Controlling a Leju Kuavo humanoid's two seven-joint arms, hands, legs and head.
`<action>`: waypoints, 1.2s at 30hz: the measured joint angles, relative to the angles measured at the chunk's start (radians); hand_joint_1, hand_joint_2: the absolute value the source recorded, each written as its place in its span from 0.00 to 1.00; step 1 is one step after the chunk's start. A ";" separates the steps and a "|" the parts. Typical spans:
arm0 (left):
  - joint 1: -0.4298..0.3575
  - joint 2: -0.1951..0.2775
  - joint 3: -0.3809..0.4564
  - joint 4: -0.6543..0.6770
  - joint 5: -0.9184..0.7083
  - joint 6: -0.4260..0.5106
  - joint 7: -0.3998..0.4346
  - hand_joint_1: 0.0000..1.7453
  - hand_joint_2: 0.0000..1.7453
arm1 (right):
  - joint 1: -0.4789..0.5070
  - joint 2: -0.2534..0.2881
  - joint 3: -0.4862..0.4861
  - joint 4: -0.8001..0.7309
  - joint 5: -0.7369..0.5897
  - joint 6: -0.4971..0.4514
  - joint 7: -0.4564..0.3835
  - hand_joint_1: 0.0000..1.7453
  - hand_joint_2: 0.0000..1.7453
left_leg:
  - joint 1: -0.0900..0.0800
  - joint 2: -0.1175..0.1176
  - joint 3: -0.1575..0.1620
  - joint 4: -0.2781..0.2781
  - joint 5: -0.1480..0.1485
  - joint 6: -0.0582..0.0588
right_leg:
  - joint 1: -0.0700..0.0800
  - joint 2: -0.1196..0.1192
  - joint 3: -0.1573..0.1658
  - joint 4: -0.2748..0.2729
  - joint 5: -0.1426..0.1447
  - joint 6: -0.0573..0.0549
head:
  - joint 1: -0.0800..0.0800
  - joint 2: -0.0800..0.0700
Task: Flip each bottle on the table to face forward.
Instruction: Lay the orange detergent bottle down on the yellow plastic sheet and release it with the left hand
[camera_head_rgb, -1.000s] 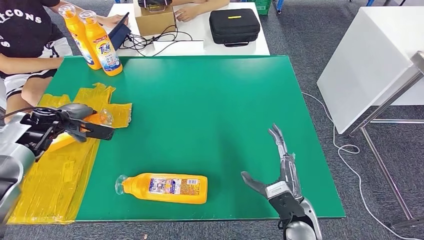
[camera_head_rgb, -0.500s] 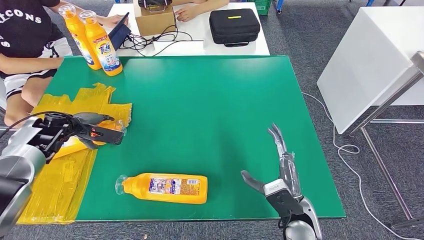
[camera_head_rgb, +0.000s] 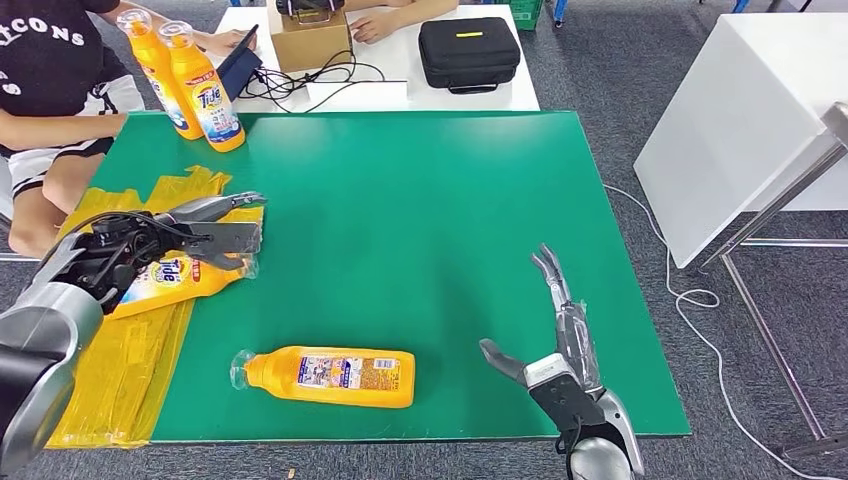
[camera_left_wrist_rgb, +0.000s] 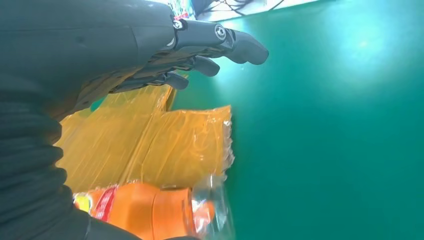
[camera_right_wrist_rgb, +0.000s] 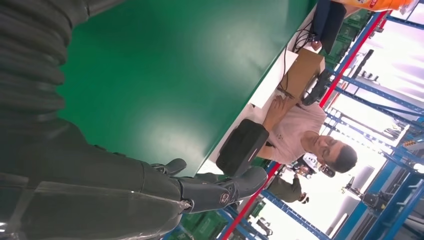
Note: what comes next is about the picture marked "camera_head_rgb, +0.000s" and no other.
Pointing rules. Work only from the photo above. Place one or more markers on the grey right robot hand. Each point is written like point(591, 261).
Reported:
point(576, 344)

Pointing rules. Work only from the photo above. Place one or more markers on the person's left hand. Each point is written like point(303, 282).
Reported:
point(225, 41)

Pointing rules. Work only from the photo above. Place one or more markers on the person's hand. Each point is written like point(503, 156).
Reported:
point(374, 28)

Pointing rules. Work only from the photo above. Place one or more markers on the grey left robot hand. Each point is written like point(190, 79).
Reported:
point(212, 208)

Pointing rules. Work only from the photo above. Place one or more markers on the orange Tide detergent bottle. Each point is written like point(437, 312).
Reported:
point(272, 379)
point(199, 281)
point(212, 106)
point(156, 73)

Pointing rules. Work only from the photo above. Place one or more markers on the person's right forearm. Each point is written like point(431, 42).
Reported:
point(60, 129)

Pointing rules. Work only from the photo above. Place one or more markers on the person's forearm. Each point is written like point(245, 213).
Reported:
point(427, 10)

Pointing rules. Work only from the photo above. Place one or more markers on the tablet in dark case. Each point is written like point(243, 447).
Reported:
point(237, 71)

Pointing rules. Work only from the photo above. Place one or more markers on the brown cardboard box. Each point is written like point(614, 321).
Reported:
point(310, 46)

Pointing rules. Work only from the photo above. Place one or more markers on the black carrying case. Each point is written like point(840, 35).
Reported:
point(469, 60)

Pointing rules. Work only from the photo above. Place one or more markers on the white desk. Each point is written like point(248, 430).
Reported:
point(464, 99)

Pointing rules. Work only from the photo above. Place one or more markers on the green plastic crate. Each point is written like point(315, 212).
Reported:
point(526, 14)

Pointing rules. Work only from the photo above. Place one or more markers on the person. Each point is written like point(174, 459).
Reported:
point(46, 66)

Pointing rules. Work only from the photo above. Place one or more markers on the yellow taped sheet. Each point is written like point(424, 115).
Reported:
point(132, 371)

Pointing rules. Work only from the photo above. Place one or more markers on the white table with metal legs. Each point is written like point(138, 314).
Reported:
point(729, 132)

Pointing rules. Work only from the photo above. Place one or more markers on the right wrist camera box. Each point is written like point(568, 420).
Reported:
point(563, 404)

